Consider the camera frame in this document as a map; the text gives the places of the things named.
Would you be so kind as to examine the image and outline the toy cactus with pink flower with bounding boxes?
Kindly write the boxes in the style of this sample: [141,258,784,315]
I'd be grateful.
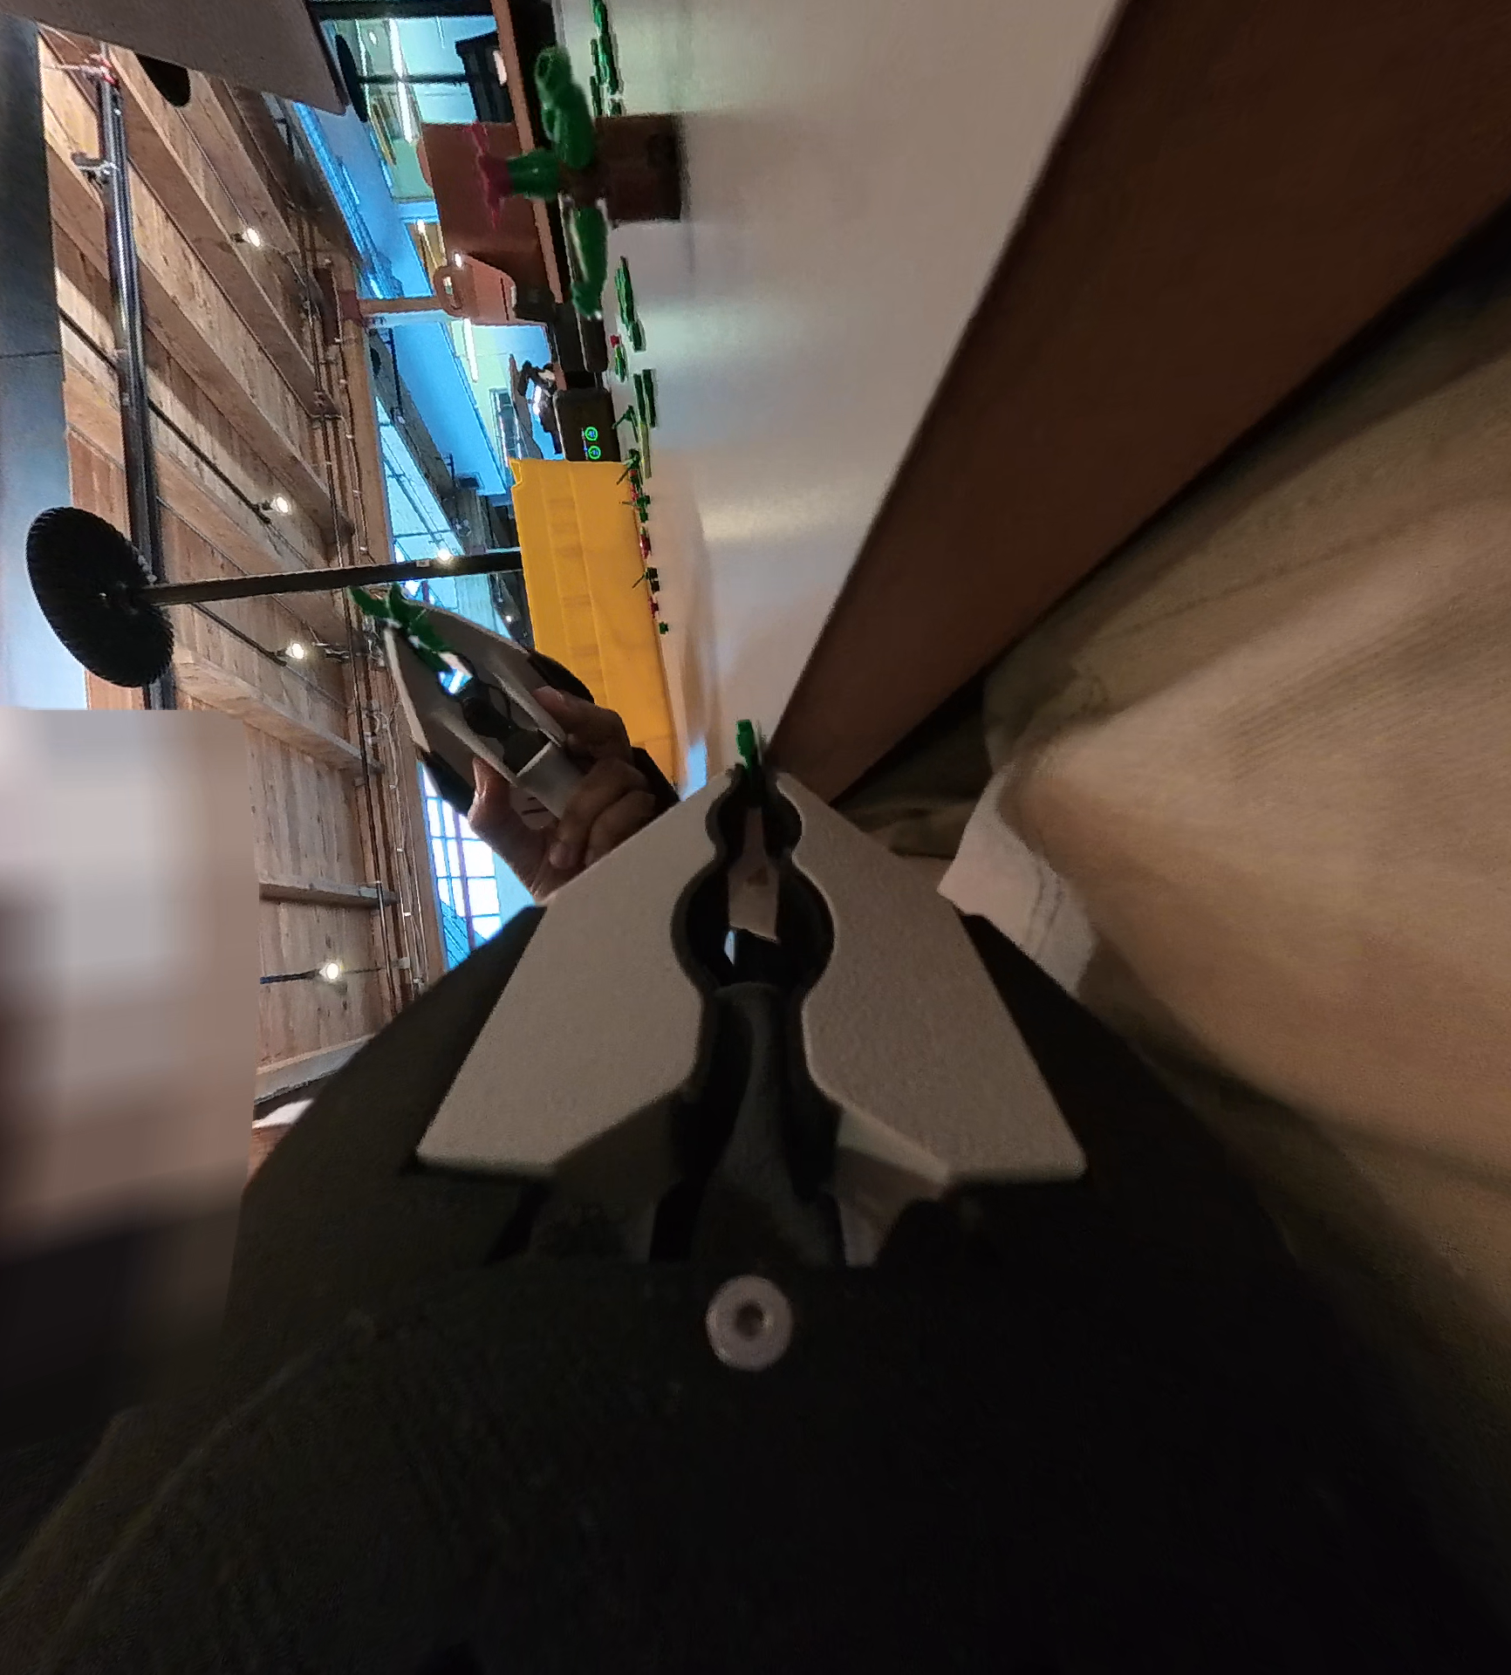
[504,44,684,320]

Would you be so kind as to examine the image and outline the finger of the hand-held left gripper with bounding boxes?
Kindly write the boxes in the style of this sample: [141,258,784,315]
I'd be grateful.
[383,622,530,788]
[415,605,574,738]

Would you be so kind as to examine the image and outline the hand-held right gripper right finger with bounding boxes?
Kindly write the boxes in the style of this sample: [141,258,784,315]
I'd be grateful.
[767,773,1087,1262]

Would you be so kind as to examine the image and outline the scattered green leaf pieces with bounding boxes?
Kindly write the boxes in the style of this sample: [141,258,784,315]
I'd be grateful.
[585,0,666,525]

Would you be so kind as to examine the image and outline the black disc on pole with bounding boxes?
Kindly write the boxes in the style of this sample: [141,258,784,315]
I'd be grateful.
[25,506,522,688]

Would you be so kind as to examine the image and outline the green toy plant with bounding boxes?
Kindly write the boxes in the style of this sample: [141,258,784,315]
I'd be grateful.
[352,582,457,673]

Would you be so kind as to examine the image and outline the yellow plastic bin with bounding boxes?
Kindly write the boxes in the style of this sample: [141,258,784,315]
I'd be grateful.
[508,455,681,780]

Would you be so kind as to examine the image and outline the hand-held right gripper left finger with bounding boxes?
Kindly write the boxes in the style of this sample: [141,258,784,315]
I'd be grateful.
[416,770,755,1257]

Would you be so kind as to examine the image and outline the person's left hand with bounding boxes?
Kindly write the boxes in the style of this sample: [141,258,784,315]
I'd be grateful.
[468,685,665,903]

